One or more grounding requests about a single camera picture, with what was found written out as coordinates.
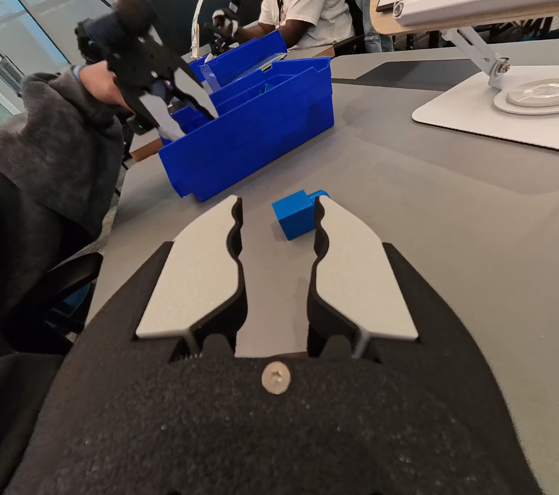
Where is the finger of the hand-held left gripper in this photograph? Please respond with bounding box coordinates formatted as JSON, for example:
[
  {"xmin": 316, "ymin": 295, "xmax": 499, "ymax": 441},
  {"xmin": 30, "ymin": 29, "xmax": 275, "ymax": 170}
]
[
  {"xmin": 139, "ymin": 93, "xmax": 187, "ymax": 142},
  {"xmin": 172, "ymin": 67, "xmax": 220, "ymax": 120}
]

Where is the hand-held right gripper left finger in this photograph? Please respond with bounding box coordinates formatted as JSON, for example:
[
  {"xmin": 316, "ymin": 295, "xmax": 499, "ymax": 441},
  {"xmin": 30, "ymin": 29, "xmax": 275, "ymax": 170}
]
[{"xmin": 135, "ymin": 196, "xmax": 249, "ymax": 358}]

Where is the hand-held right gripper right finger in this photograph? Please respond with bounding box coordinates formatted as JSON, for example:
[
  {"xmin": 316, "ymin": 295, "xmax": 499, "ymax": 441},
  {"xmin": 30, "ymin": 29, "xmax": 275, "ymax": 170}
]
[{"xmin": 307, "ymin": 196, "xmax": 419, "ymax": 359}]

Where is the blue divided plastic bin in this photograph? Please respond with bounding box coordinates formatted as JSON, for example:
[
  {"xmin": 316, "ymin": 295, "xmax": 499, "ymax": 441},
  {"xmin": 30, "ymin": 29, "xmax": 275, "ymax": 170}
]
[{"xmin": 158, "ymin": 56, "xmax": 335, "ymax": 202}]

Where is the blue tall toy block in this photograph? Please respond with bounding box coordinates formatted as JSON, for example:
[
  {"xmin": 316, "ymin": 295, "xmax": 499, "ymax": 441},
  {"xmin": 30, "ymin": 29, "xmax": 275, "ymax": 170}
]
[{"xmin": 272, "ymin": 189, "xmax": 330, "ymax": 241}]

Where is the grey desk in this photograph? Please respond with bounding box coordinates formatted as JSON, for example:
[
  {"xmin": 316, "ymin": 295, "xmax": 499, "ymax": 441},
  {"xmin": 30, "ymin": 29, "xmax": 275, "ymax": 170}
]
[{"xmin": 85, "ymin": 39, "xmax": 559, "ymax": 495}]

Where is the person's left hand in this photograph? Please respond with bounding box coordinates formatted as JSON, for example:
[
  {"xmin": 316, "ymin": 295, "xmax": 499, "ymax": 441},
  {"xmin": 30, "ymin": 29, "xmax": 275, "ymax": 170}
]
[{"xmin": 79, "ymin": 61, "xmax": 132, "ymax": 106}]

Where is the black charger green display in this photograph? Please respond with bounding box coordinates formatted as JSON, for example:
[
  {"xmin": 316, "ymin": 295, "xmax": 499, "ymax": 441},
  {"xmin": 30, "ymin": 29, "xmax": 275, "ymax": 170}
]
[{"xmin": 124, "ymin": 114, "xmax": 153, "ymax": 137}]

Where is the upright white sheet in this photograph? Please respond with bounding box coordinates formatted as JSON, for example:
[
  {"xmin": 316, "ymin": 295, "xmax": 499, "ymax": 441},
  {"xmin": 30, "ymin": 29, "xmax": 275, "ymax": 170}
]
[{"xmin": 191, "ymin": 0, "xmax": 207, "ymax": 60}]

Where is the black office chair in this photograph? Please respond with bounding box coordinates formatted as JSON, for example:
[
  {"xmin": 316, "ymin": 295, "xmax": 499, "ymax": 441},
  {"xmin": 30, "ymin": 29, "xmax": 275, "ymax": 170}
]
[{"xmin": 0, "ymin": 253, "xmax": 103, "ymax": 356}]

